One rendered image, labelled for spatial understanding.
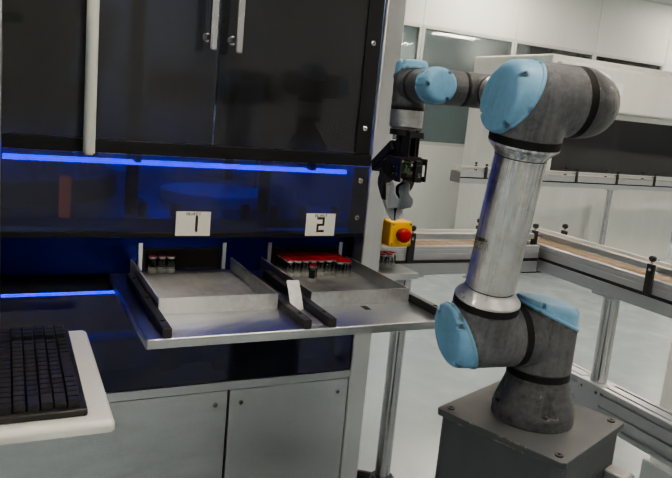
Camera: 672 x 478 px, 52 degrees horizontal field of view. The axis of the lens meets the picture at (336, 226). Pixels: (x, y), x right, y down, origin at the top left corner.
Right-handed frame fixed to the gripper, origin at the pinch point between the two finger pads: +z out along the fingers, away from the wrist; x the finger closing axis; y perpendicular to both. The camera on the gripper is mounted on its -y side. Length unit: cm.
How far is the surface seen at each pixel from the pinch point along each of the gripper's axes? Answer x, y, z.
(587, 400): 84, -10, 61
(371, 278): 5.7, -16.9, 20.0
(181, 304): -49, 1, 19
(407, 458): 61, -72, 109
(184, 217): -43.1, -24.4, 5.3
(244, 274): -28.3, -20.8, 18.9
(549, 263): 82, -32, 21
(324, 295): -16.6, 1.2, 18.6
